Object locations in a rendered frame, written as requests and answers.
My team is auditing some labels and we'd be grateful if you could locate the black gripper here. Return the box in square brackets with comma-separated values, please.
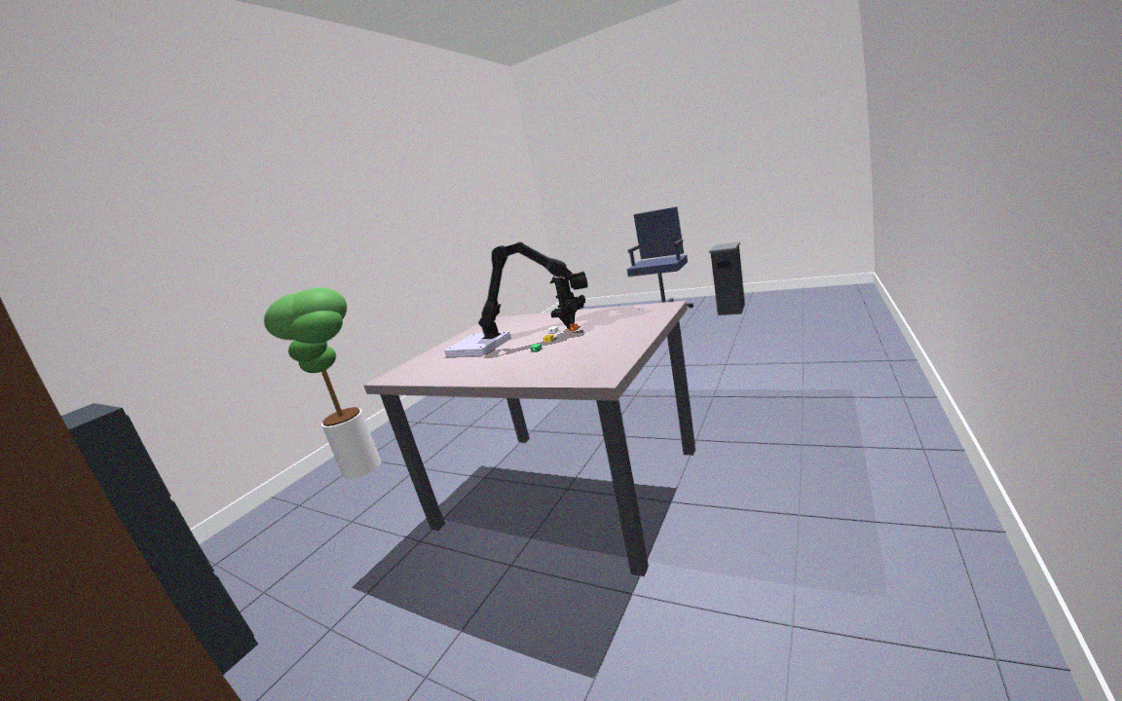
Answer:
[550, 290, 577, 329]

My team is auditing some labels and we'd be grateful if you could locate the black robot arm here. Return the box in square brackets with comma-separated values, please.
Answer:
[478, 242, 588, 339]

